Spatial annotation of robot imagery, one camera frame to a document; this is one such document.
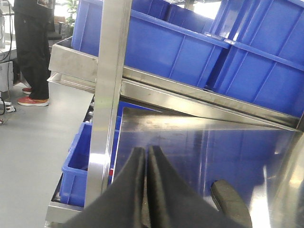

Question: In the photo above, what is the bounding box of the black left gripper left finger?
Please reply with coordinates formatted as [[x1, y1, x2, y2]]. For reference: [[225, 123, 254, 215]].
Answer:
[[60, 147, 145, 228]]

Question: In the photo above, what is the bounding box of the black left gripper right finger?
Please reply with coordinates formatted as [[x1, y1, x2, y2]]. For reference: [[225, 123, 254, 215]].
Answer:
[[147, 146, 228, 228]]

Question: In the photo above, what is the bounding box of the dark brake pad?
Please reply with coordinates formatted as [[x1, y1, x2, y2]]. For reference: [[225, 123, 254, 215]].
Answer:
[[210, 179, 253, 228]]

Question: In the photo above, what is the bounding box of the lower blue plastic bin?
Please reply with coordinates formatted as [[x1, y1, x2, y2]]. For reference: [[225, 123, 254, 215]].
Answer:
[[59, 101, 153, 207]]

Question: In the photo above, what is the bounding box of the blue plastic bin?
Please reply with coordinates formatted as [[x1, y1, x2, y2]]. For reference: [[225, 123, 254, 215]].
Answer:
[[207, 0, 304, 117], [71, 0, 229, 88], [59, 101, 153, 207]]

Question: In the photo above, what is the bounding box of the blue plastic bin left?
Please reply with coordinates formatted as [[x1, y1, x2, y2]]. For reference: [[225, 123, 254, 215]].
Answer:
[[71, 0, 229, 88]]

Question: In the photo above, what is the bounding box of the blue plastic bin right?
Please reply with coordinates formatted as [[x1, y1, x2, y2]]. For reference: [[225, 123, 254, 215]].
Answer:
[[207, 0, 304, 117]]

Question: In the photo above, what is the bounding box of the person in black clothes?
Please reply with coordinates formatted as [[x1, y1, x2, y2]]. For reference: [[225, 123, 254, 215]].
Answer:
[[13, 0, 53, 106]]

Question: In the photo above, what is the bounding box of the stainless steel rack frame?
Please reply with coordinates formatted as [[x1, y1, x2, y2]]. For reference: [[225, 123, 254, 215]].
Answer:
[[46, 0, 304, 228]]

